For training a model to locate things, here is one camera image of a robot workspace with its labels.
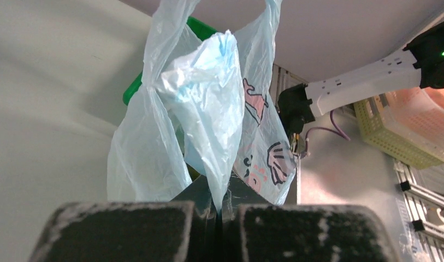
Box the clear pink plastic container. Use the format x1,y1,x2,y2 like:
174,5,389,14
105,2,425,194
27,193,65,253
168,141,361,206
377,87,444,162

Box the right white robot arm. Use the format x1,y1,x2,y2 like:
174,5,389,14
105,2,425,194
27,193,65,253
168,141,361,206
278,21,444,138

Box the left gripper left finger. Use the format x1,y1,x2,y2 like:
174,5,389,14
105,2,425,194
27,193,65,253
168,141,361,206
29,177,217,261

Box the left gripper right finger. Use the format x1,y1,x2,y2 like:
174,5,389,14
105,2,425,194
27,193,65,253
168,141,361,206
222,175,398,261

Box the yellow plastic basket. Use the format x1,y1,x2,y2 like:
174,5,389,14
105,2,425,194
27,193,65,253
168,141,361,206
353,94,444,169

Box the light blue plastic bag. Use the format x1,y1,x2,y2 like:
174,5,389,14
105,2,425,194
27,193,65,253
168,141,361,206
106,1,297,210

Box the green fake grapes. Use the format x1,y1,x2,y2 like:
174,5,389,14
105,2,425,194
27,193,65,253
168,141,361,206
175,124,206,180

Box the green plastic tray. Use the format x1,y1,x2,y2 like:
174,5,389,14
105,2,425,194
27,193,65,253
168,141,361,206
122,16,217,105

